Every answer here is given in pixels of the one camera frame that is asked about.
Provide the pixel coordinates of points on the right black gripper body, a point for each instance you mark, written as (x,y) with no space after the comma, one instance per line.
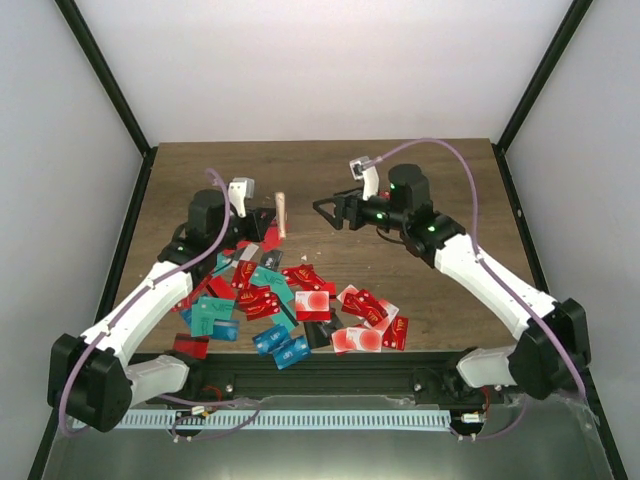
(354,202)

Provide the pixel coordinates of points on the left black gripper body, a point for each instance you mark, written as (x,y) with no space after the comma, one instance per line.
(255,234)

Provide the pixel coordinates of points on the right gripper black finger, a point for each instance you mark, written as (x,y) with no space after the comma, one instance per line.
(357,192)
(332,209)

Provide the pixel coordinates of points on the blue vip card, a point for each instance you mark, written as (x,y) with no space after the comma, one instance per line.
(291,352)
(271,339)

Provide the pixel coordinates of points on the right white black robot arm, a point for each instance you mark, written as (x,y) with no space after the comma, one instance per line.
(480,270)

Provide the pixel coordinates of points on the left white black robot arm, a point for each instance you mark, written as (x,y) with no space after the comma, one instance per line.
(150,305)

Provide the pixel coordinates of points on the red stripe card back left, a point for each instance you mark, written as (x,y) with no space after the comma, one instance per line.
(272,240)

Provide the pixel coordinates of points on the red gold card top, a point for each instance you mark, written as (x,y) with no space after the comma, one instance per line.
(303,276)

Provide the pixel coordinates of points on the teal VIP card upper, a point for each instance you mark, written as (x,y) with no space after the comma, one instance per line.
(275,281)

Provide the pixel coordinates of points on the teal vip card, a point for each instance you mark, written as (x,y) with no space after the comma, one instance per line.
(206,311)
(275,281)

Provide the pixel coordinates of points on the red gold VIP card centre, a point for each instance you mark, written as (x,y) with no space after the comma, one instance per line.
(258,302)

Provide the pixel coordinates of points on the red gold vip card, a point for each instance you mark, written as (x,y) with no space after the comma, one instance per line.
(258,302)
(362,304)

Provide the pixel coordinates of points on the red gold VIP card right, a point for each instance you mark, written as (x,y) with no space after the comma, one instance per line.
(362,304)

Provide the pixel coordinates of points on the red white circle card centre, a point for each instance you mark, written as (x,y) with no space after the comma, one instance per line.
(312,306)

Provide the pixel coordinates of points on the red white circle card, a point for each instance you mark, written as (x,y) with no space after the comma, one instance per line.
(356,339)
(312,306)

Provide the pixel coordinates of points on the teal VIP card lower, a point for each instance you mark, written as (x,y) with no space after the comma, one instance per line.
(206,311)

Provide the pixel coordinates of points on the black card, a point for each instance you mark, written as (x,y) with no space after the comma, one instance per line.
(319,334)

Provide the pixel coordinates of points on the blue chip card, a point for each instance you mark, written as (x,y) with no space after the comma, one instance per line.
(225,330)

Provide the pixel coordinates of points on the red white circle card bottom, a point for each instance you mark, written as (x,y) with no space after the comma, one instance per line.
(356,339)

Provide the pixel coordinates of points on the red card far right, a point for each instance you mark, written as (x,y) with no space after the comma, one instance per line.
(396,334)

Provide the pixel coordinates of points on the dark red stripe card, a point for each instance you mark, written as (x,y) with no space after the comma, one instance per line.
(195,347)

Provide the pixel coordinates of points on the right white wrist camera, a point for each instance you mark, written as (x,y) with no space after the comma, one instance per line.
(364,169)

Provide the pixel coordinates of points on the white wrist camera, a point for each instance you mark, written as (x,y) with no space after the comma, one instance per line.
(240,189)
(364,169)

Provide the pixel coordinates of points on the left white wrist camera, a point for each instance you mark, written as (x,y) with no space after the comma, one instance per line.
(240,189)

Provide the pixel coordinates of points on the black aluminium front rail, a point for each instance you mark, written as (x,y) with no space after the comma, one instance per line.
(431,376)

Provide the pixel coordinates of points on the light blue slotted cable duct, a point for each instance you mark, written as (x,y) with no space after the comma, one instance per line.
(402,420)

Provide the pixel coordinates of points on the black frame post left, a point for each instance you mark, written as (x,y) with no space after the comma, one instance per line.
(93,53)

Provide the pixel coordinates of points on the black frame post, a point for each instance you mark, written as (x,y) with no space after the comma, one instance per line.
(93,53)
(560,41)

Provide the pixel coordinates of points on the black frame post right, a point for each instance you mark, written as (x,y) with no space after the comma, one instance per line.
(560,41)

